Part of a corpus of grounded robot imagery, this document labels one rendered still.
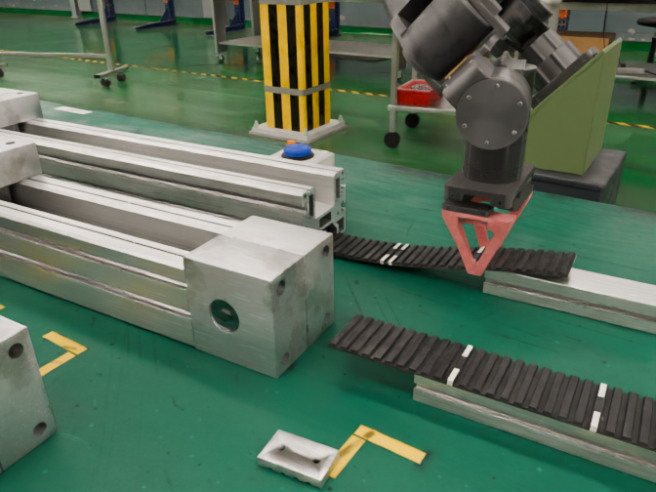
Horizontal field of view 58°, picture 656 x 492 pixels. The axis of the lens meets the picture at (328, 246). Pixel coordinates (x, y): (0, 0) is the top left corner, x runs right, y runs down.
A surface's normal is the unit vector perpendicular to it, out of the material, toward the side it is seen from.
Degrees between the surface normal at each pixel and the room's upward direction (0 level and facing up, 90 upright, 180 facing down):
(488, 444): 0
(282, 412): 0
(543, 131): 90
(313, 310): 90
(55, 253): 90
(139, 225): 90
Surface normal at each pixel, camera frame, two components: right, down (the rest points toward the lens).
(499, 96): -0.32, 0.41
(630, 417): -0.02, -0.90
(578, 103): -0.53, 0.38
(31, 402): 0.86, 0.21
